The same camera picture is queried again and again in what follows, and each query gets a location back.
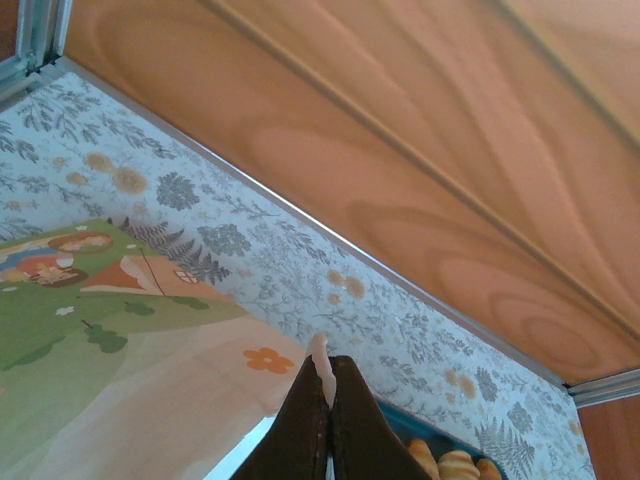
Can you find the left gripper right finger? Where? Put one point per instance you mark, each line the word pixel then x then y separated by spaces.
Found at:
pixel 365 440

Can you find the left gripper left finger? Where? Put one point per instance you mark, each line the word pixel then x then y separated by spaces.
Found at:
pixel 300 440

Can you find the teal plastic tray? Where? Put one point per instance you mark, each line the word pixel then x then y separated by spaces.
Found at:
pixel 420 425

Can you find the golden fake bread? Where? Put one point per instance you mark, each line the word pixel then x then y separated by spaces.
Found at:
pixel 422 460

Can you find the fake croissant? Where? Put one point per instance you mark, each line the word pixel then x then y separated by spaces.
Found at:
pixel 457 465

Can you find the ridged round fake bread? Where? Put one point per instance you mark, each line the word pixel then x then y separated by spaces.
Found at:
pixel 489 471

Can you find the white green printed paper bag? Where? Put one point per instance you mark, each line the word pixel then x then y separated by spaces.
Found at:
pixel 100 350

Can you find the floral tablecloth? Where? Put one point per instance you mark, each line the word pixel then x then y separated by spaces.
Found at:
pixel 300 275

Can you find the thin aluminium edge rail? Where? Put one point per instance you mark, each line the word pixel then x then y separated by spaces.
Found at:
pixel 605 390
pixel 310 220
pixel 25 77

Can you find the aluminium frame post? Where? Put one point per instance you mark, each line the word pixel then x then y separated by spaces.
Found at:
pixel 45 30

